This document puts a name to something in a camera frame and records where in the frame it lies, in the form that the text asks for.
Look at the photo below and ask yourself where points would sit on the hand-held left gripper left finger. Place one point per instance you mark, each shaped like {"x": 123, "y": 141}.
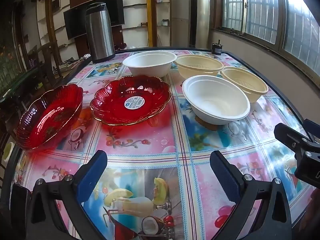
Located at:
{"x": 91, "y": 177}

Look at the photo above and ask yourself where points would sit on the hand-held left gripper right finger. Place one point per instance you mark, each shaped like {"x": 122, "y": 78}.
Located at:
{"x": 225, "y": 177}

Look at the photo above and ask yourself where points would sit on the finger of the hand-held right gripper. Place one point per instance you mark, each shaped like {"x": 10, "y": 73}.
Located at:
{"x": 287, "y": 136}
{"x": 313, "y": 130}

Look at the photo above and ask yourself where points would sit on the cream plastic colander bowl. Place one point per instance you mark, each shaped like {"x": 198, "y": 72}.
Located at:
{"x": 247, "y": 86}
{"x": 197, "y": 67}

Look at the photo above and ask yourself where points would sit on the deep red glass plate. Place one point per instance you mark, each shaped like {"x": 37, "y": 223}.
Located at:
{"x": 47, "y": 120}

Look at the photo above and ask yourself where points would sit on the red glass plate with sticker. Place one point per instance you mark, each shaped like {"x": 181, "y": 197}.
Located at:
{"x": 117, "y": 110}

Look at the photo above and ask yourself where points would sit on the white paper bowl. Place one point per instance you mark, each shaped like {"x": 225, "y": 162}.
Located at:
{"x": 215, "y": 100}
{"x": 150, "y": 66}

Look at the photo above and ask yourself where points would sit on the colourful fruit print tablecloth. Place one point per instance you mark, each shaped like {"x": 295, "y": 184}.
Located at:
{"x": 160, "y": 150}

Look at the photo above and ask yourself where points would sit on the small black cup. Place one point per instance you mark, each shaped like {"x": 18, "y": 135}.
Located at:
{"x": 216, "y": 48}

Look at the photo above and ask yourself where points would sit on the green top table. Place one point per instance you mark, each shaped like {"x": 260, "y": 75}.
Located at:
{"x": 15, "y": 82}

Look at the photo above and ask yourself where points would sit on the barred window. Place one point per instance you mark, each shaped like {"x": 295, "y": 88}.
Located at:
{"x": 265, "y": 10}

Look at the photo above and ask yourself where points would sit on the dark wooden chair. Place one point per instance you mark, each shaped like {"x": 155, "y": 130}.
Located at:
{"x": 47, "y": 55}

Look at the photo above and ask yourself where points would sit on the stainless steel thermos jug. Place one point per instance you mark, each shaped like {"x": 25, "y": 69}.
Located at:
{"x": 100, "y": 35}

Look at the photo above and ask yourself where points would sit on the gold tower air conditioner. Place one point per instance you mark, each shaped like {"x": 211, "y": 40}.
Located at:
{"x": 199, "y": 15}

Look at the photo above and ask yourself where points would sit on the black flat television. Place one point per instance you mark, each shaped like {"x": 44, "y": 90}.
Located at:
{"x": 75, "y": 22}

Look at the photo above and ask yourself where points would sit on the small white green box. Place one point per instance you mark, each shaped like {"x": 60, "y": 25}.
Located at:
{"x": 165, "y": 22}

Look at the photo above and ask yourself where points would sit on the orange flower wall painting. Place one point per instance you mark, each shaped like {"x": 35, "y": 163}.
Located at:
{"x": 10, "y": 45}

